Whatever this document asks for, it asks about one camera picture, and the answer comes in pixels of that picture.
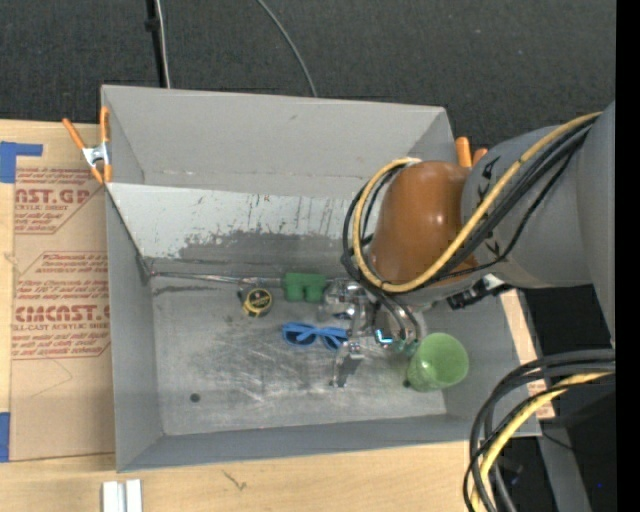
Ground brown cardboard board red print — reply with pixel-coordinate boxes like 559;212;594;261
0;118;557;464

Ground grey metal bin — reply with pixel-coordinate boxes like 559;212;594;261
99;83;544;474

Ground blue sunglasses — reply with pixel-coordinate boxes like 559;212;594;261
280;321;350;352

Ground black and yellow tape measure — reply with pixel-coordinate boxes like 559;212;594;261
241;286;274;319

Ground black cylinder on white bracket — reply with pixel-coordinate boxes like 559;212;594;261
446;276;507;312

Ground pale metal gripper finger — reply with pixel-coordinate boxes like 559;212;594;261
347;341;367;377
328;350;350;390

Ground green plastic cup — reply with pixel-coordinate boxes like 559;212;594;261
402;331;471;394

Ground clear glass thing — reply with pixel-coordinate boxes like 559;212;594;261
315;279;362;324

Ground green toy block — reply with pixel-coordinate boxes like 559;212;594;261
283;271;328;304

